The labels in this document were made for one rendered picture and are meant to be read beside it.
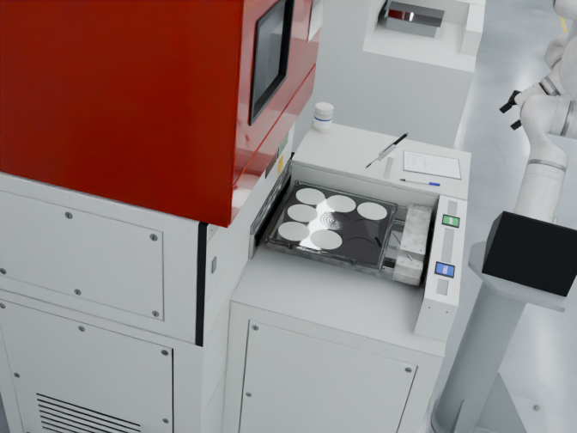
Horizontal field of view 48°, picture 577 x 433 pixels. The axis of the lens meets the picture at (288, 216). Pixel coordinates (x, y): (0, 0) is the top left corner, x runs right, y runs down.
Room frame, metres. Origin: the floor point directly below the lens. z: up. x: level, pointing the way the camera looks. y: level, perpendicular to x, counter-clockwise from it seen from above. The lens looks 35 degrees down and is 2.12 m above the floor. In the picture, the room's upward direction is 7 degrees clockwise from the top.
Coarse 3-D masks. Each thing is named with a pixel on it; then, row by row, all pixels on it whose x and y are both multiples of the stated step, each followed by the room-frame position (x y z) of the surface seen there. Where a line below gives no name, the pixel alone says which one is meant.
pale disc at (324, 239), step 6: (312, 234) 1.65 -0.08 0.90; (318, 234) 1.66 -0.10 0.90; (324, 234) 1.66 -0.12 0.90; (330, 234) 1.66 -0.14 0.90; (336, 234) 1.67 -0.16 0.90; (312, 240) 1.62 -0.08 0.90; (318, 240) 1.62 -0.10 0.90; (324, 240) 1.63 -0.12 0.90; (330, 240) 1.63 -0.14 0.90; (336, 240) 1.64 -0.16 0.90; (318, 246) 1.59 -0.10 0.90; (324, 246) 1.60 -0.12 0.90; (330, 246) 1.60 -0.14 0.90; (336, 246) 1.60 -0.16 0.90
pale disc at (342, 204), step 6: (330, 198) 1.87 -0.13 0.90; (336, 198) 1.87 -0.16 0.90; (342, 198) 1.88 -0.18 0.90; (348, 198) 1.88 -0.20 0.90; (330, 204) 1.83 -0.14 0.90; (336, 204) 1.84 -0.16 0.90; (342, 204) 1.84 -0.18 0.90; (348, 204) 1.84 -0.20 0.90; (354, 204) 1.85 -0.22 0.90; (342, 210) 1.80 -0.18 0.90; (348, 210) 1.81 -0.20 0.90
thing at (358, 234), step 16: (336, 192) 1.91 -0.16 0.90; (320, 208) 1.80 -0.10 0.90; (304, 224) 1.70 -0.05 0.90; (320, 224) 1.71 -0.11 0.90; (336, 224) 1.72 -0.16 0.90; (352, 224) 1.73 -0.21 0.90; (368, 224) 1.74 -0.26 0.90; (384, 224) 1.75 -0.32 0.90; (288, 240) 1.61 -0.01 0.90; (304, 240) 1.62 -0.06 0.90; (352, 240) 1.65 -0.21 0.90; (368, 240) 1.66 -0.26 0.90; (352, 256) 1.56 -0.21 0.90; (368, 256) 1.57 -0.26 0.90
